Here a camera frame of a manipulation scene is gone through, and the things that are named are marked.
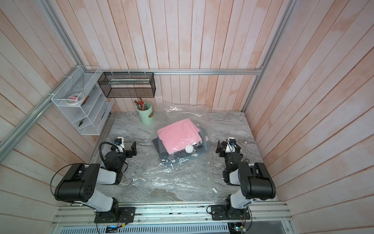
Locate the tape roll on shelf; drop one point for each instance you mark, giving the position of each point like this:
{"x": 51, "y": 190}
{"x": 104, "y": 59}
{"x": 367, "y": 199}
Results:
{"x": 75, "y": 99}

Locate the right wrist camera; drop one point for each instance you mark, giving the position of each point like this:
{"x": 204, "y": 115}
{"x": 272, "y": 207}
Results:
{"x": 231, "y": 145}

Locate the clear plastic vacuum bag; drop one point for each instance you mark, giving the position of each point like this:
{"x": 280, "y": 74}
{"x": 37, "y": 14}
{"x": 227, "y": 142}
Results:
{"x": 147, "y": 179}

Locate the white wire mesh shelf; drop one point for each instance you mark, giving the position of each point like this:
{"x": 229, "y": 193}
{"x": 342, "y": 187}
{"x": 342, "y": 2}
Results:
{"x": 83, "y": 102}

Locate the aluminium frame rail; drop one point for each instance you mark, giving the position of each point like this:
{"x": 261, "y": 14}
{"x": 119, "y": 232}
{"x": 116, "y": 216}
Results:
{"x": 187, "y": 72}

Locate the pink fleece blanket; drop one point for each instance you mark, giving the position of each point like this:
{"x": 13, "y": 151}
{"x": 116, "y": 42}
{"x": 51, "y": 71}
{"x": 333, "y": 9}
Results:
{"x": 176, "y": 136}

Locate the dark blue folded blanket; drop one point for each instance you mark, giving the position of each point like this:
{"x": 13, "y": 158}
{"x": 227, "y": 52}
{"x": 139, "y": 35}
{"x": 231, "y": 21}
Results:
{"x": 177, "y": 157}

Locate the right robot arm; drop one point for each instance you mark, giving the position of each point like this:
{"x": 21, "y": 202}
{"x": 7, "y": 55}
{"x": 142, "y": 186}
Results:
{"x": 253, "y": 180}

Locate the black mesh wall basket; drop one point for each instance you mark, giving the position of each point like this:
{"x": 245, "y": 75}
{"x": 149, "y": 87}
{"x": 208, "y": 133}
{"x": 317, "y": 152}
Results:
{"x": 127, "y": 84}

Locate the black white houndstooth knit blanket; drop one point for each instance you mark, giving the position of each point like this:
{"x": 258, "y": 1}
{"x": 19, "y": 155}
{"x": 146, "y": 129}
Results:
{"x": 204, "y": 143}

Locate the coloured pencils in cup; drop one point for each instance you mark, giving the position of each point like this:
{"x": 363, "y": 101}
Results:
{"x": 141, "y": 105}

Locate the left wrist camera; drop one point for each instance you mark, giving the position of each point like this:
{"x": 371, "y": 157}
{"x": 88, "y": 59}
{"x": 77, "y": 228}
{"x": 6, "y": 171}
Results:
{"x": 119, "y": 142}

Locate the mint green pencil cup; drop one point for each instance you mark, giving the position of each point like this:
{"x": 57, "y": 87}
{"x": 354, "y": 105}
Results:
{"x": 147, "y": 116}

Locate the white vacuum bag valve cap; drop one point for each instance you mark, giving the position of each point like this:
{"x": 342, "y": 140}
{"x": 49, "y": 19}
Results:
{"x": 189, "y": 149}

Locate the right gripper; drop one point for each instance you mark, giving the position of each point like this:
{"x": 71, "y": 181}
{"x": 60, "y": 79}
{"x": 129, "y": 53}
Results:
{"x": 219, "y": 149}

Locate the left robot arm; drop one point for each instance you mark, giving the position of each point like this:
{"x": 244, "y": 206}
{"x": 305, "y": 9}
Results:
{"x": 78, "y": 184}

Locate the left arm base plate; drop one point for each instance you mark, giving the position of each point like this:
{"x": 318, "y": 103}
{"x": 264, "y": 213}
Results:
{"x": 116, "y": 215}

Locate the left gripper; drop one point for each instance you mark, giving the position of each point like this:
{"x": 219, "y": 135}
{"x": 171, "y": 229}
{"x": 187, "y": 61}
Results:
{"x": 134, "y": 151}

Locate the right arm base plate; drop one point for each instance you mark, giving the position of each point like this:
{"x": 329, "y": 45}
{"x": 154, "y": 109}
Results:
{"x": 223, "y": 212}

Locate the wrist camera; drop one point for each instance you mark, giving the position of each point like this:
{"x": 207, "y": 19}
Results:
{"x": 119, "y": 142}
{"x": 231, "y": 145}

